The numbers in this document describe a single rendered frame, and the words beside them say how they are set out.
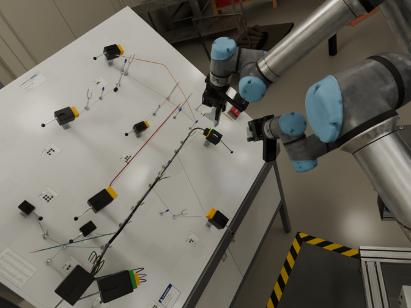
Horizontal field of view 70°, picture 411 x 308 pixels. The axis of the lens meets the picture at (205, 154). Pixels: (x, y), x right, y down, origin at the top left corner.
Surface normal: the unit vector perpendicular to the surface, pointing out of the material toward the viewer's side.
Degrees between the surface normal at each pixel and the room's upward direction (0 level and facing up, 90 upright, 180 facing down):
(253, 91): 90
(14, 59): 90
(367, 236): 0
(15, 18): 90
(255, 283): 0
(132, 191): 50
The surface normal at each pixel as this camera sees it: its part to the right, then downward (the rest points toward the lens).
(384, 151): -0.41, -0.08
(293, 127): 0.27, -0.05
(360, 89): -0.07, -0.27
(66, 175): 0.43, -0.33
